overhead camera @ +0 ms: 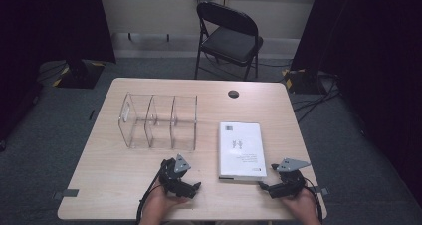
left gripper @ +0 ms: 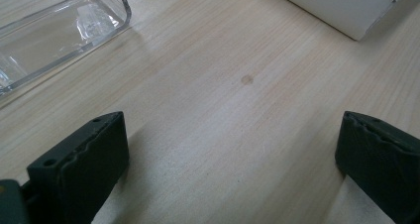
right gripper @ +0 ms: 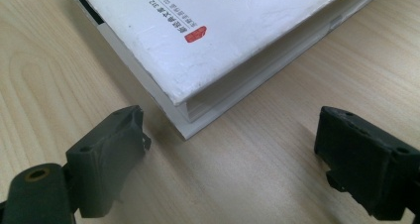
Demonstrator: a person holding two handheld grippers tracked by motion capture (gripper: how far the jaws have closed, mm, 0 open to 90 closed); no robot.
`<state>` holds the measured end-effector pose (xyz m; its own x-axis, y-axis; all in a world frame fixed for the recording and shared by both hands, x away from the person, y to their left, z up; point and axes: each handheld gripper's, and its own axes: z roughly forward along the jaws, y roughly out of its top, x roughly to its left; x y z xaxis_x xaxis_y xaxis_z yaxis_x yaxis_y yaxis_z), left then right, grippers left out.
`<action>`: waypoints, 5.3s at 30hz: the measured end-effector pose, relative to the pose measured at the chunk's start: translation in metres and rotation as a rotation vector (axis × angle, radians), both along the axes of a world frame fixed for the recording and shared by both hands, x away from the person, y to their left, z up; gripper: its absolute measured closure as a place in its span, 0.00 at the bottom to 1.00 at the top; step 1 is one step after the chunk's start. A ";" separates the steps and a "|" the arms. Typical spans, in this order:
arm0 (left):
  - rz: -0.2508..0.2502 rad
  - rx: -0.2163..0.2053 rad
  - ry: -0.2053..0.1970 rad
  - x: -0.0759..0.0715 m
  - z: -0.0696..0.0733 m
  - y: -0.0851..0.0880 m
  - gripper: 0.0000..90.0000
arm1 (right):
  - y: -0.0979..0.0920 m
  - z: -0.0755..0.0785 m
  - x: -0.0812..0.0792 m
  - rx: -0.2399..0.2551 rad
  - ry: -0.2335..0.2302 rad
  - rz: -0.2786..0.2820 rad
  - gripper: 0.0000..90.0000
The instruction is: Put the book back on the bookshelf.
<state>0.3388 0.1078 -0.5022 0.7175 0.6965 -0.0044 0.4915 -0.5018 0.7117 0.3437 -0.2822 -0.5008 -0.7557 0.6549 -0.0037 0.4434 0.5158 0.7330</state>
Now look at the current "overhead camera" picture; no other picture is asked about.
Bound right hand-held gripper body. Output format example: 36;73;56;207
268;157;312;200

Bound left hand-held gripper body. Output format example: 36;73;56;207
158;153;197;200

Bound white book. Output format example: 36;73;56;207
217;120;268;182

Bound clear acrylic divided organizer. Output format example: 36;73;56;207
117;92;199;152

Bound person's left hand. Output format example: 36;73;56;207
140;183;189;225

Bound person's right hand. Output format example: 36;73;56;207
282;186;322;225

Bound grey tape strip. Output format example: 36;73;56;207
53;188;81;200
312;186;330;197

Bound black stand base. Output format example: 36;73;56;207
52;59;106;90
282;68;328;96

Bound black folding chair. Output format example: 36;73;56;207
193;1;265;82

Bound dark curtain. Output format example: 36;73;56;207
290;0;422;199
0;0;116;143

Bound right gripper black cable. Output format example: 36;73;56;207
303;177;324;223

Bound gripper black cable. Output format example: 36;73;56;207
134;171;163;225
303;177;324;223

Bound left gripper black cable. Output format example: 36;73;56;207
134;171;163;225

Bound black floor cables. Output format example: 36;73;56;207
292;73;342;123

